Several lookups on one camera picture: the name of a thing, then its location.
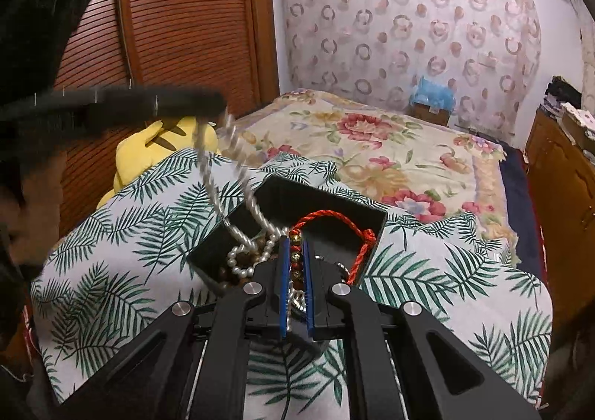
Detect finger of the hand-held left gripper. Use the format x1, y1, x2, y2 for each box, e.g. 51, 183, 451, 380
84, 86, 229, 127

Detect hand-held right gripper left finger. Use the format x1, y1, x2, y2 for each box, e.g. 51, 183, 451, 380
60, 236, 288, 420

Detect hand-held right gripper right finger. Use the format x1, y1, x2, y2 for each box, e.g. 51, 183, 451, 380
303, 238, 544, 420

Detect silver chain necklace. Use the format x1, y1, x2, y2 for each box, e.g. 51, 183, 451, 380
284, 285, 311, 334

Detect white pearl necklace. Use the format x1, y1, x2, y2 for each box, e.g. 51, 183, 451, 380
195, 108, 289, 282

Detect dark wooden bead bracelet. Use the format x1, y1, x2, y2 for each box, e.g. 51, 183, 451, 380
218, 234, 280, 291

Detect red cord bracelet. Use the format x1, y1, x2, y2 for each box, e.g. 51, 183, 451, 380
288, 211, 378, 287

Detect black box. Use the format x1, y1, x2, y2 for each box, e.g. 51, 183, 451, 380
186, 174, 389, 358

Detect person's left hand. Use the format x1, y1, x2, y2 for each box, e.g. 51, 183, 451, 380
19, 153, 66, 265

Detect yellow plush toy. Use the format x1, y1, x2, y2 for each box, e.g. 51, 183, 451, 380
96, 117, 221, 209

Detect wooden slatted wardrobe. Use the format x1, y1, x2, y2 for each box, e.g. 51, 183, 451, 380
56, 0, 280, 235

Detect leaf print tablecloth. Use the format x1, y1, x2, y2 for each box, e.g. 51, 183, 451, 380
30, 148, 554, 404

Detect floral bedspread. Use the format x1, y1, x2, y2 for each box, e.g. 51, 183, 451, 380
218, 90, 519, 269

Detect small cardboard box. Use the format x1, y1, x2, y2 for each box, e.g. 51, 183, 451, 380
411, 101, 451, 127

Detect navy blanket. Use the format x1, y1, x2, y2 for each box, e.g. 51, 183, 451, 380
499, 143, 544, 281

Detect blue plastic bag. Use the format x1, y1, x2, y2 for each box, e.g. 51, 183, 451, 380
409, 75, 455, 111

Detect wooden sideboard cabinet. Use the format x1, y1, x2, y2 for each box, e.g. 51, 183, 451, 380
523, 106, 595, 356

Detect cardboard box with printed cloth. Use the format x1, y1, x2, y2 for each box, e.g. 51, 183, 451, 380
560, 104, 595, 146

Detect stack of folded clothes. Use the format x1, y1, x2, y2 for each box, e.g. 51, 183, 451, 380
544, 76, 584, 116

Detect white wrapped pipe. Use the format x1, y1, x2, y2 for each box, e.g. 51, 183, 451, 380
579, 6, 595, 95

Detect ring pattern curtain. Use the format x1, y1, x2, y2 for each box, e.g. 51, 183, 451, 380
279, 0, 542, 146

